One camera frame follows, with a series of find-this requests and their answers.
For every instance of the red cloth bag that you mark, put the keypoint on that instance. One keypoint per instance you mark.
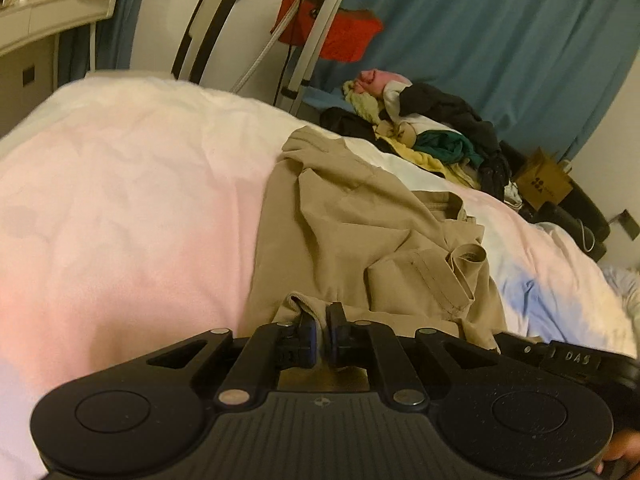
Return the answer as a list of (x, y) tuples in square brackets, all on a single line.
[(349, 35)]

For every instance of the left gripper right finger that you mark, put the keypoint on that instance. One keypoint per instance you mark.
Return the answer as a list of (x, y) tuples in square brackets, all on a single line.
[(374, 347)]

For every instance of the blue curtain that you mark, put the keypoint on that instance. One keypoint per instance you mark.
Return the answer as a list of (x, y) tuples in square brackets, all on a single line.
[(543, 72), (114, 40)]

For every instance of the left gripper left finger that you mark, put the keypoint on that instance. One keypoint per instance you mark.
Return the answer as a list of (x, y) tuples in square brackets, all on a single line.
[(272, 348)]

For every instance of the tan t-shirt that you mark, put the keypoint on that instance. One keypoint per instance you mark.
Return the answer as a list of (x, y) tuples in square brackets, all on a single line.
[(336, 229)]

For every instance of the white dressing table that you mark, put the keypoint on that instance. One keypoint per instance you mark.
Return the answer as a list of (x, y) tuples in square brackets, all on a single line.
[(30, 33)]

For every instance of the pile of mixed clothes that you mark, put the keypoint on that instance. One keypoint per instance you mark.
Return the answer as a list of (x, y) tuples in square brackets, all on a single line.
[(434, 130)]

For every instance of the blue curtain right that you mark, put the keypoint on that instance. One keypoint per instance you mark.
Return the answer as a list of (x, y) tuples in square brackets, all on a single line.
[(543, 72)]

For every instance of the blue curtain left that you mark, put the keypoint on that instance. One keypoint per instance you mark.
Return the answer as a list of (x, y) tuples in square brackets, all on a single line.
[(114, 40)]

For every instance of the person right hand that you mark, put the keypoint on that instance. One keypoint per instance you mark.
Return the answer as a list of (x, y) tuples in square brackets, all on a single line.
[(625, 446)]

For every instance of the black sofa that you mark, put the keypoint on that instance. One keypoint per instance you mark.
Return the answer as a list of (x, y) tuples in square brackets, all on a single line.
[(576, 214)]

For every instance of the pastel tie-dye duvet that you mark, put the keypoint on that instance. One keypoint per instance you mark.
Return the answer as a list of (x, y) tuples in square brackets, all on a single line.
[(129, 217)]

